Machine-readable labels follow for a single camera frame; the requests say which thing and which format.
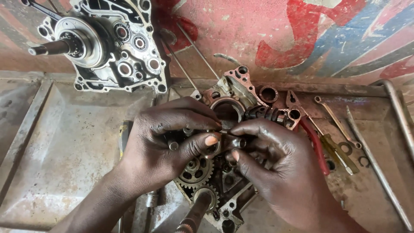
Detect black shift drum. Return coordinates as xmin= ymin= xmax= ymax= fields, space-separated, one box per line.
xmin=243 ymin=105 xmax=293 ymax=128

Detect bent metal pipe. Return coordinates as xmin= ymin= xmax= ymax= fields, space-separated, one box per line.
xmin=370 ymin=79 xmax=414 ymax=163

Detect small steel gear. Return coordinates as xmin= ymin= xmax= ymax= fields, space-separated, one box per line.
xmin=191 ymin=185 xmax=220 ymax=211

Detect person's left hand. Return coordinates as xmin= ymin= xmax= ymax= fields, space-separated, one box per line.
xmin=118 ymin=96 xmax=224 ymax=195

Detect thin metal stud rod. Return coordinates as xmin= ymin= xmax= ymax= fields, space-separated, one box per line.
xmin=161 ymin=38 xmax=202 ymax=95
xmin=176 ymin=22 xmax=221 ymax=80

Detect yellow-handled screwdriver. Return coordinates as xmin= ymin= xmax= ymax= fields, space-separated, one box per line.
xmin=302 ymin=107 xmax=360 ymax=175

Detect chrome socket extension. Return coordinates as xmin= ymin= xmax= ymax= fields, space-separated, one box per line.
xmin=144 ymin=190 xmax=159 ymax=233

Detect clean silver engine crankcase half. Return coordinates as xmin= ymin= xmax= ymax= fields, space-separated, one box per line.
xmin=37 ymin=0 xmax=169 ymax=95

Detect red-handled pliers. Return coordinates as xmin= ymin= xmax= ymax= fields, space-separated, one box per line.
xmin=285 ymin=90 xmax=331 ymax=177

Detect dark splined gearbox shaft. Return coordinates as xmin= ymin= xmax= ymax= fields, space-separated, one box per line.
xmin=175 ymin=191 xmax=213 ymax=233

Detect large dented metal tray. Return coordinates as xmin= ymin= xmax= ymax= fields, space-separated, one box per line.
xmin=0 ymin=71 xmax=414 ymax=233

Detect person's right hand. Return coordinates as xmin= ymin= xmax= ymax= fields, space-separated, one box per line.
xmin=226 ymin=118 xmax=337 ymax=228

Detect steel crankshaft with rod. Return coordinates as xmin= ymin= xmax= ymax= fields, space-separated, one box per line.
xmin=21 ymin=0 xmax=109 ymax=69

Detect rusty metal bushing ring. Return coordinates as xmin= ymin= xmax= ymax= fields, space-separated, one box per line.
xmin=258 ymin=85 xmax=279 ymax=104

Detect slim silver spanner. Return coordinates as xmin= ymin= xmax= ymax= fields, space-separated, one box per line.
xmin=314 ymin=95 xmax=362 ymax=150

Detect long grey metal bar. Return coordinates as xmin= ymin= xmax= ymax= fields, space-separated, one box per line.
xmin=345 ymin=106 xmax=414 ymax=232

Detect flat metal washer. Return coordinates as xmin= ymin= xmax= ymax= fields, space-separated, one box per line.
xmin=338 ymin=141 xmax=353 ymax=156

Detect large steel gear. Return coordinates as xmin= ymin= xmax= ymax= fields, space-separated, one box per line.
xmin=175 ymin=155 xmax=215 ymax=189

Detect oily engine crankcase half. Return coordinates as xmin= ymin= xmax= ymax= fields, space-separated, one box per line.
xmin=173 ymin=65 xmax=302 ymax=233

